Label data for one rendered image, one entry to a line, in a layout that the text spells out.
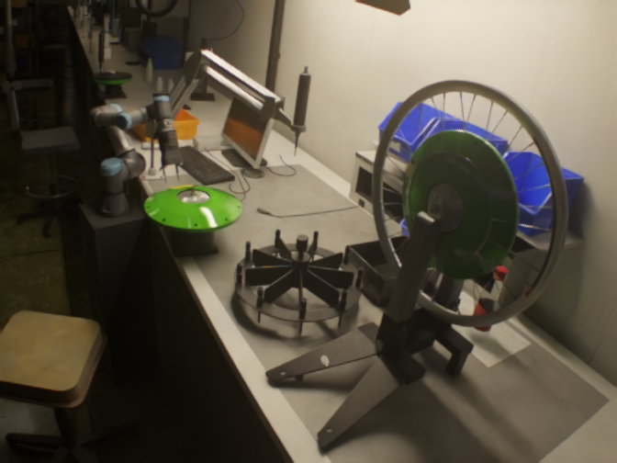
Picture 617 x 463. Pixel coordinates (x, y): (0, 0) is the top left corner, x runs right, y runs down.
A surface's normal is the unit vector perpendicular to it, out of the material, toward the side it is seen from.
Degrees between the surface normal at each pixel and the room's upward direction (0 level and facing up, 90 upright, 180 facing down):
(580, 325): 90
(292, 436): 0
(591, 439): 0
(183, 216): 21
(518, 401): 0
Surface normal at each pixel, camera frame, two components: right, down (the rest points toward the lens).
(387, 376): -0.14, -0.80
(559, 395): 0.13, -0.89
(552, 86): -0.87, 0.11
